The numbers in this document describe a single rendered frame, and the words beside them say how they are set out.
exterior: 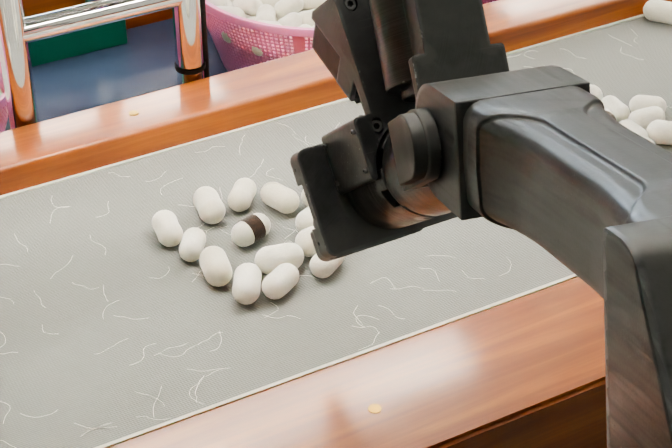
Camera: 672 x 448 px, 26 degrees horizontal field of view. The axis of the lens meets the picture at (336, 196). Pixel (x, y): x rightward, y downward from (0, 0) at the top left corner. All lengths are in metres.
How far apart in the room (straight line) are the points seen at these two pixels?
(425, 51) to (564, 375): 0.29
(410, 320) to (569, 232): 0.45
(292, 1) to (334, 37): 0.60
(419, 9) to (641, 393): 0.31
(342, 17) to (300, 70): 0.45
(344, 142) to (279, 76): 0.44
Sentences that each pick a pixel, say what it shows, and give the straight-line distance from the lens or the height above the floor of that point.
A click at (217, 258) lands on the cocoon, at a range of 1.05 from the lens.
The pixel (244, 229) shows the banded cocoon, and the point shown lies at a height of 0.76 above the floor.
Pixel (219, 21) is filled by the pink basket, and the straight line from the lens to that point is 1.37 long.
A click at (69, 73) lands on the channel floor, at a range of 1.46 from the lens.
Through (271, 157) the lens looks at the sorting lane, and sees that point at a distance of 1.19.
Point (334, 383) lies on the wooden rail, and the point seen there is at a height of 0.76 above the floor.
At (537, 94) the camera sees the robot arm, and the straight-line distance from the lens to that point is 0.67.
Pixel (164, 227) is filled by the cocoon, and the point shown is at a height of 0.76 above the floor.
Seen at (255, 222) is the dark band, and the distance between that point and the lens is 1.09.
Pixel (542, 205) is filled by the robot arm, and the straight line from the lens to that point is 0.61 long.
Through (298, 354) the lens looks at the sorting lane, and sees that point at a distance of 1.00.
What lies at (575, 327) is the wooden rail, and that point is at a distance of 0.99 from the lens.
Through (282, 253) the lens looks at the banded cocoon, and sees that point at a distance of 1.05.
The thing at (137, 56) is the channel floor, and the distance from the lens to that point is 1.48.
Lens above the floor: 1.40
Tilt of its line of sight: 35 degrees down
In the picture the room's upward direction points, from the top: straight up
